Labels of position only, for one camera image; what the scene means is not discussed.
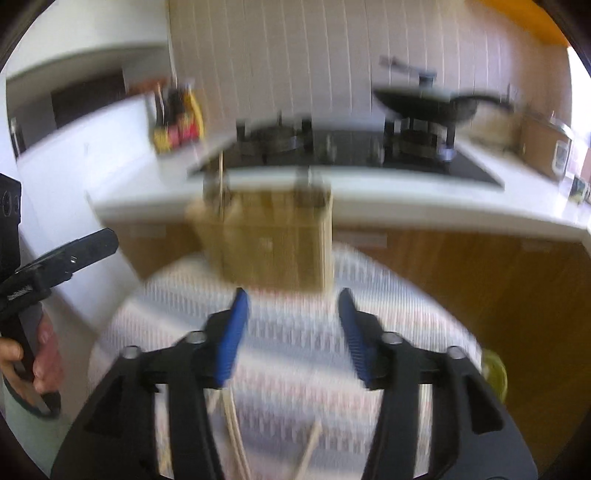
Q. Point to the sauce bottles group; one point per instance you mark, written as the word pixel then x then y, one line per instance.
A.
pixel 178 118

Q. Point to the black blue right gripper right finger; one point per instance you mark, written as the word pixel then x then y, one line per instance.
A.
pixel 387 362

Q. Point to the brown rice cooker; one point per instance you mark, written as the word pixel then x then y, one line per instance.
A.
pixel 545 145

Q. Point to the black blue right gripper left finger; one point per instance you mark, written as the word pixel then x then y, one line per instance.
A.
pixel 201 360

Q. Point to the black frying pan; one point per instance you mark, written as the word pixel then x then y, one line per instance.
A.
pixel 425 102

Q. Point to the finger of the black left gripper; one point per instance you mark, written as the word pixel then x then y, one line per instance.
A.
pixel 61 263

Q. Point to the person's left hand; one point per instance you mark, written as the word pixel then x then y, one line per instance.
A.
pixel 48 368

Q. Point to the striped woven table mat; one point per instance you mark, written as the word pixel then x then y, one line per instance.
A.
pixel 293 365

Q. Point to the black gas stove top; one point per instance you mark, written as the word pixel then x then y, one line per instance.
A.
pixel 304 145

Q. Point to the beige slatted utensil holder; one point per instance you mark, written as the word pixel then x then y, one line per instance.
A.
pixel 268 238

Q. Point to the pale wooden chopstick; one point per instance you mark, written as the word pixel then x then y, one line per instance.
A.
pixel 315 434
pixel 242 442
pixel 231 428

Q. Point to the chopstick standing in holder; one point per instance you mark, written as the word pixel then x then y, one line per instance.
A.
pixel 220 193

